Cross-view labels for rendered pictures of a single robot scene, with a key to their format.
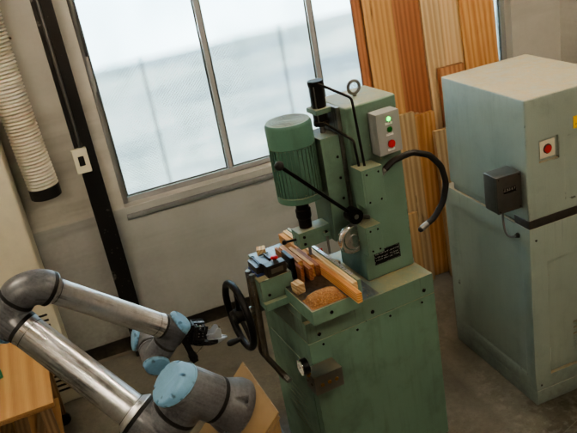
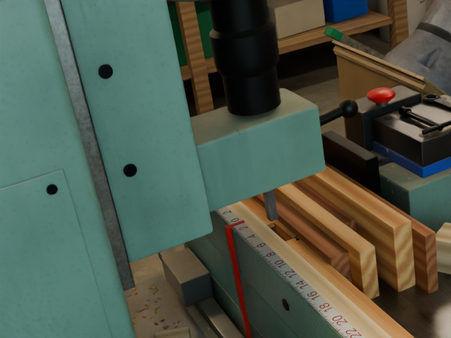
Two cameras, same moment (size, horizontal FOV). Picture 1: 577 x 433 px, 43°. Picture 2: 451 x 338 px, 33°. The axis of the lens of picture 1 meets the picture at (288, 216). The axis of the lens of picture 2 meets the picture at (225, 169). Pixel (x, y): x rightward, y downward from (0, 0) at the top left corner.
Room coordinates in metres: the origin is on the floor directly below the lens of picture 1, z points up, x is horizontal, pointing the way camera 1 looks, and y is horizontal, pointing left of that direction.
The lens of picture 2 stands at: (3.28, -0.07, 1.33)
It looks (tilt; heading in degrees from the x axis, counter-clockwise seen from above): 25 degrees down; 182
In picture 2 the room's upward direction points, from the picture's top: 11 degrees counter-clockwise
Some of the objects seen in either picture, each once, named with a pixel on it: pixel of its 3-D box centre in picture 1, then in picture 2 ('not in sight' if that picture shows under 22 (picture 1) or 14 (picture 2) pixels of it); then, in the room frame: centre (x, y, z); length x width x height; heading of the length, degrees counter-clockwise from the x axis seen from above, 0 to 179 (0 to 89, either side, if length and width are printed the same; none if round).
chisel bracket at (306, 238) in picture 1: (312, 235); (242, 155); (2.62, -0.08, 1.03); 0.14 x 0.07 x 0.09; 111
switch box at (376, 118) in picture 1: (385, 131); not in sight; (2.60, -0.41, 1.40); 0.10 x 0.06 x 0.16; 111
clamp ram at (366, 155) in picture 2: (282, 266); (375, 173); (2.55, 0.06, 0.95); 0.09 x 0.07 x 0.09; 21
